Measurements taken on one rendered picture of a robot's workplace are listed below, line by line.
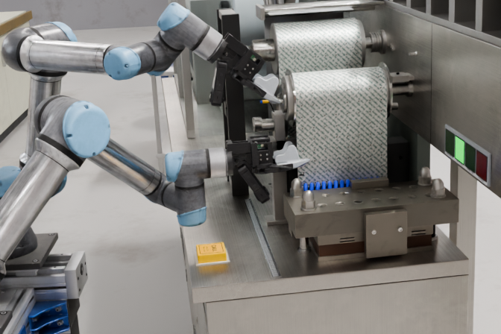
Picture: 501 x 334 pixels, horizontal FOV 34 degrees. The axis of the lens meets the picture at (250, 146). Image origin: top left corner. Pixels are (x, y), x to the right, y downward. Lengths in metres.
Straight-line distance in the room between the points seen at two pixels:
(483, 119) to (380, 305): 0.53
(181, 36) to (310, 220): 0.54
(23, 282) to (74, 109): 0.76
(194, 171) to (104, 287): 2.11
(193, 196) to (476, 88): 0.74
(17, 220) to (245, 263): 0.55
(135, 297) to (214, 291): 2.06
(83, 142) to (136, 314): 2.05
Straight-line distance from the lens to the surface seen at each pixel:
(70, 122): 1.78
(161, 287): 4.00
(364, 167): 2.13
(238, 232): 2.18
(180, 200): 2.05
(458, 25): 1.85
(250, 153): 2.04
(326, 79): 2.07
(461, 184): 2.38
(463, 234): 2.44
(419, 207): 1.99
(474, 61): 1.77
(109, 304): 3.90
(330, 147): 2.09
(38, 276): 2.40
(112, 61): 1.93
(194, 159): 2.02
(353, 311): 1.98
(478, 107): 1.77
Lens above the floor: 1.72
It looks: 16 degrees down
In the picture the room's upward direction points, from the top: 3 degrees counter-clockwise
